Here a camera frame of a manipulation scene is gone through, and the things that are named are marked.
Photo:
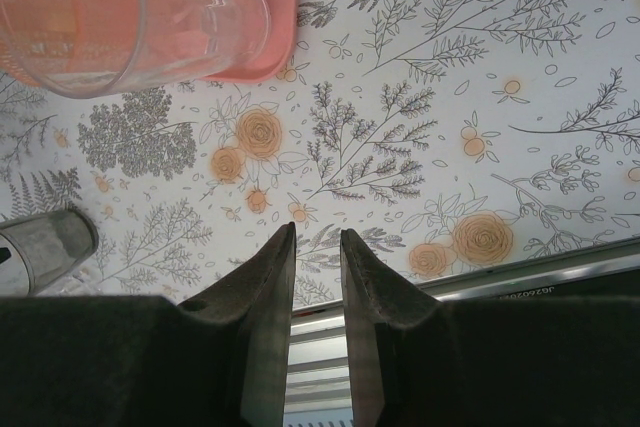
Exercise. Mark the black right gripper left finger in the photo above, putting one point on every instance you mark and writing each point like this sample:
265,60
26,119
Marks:
150,362

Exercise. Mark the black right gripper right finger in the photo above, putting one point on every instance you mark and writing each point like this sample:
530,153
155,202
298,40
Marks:
500,362

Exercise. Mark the dark grey glass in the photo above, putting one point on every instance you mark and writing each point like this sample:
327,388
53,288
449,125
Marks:
50,247

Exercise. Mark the tall clear glass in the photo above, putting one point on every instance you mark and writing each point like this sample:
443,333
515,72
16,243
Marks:
200,22

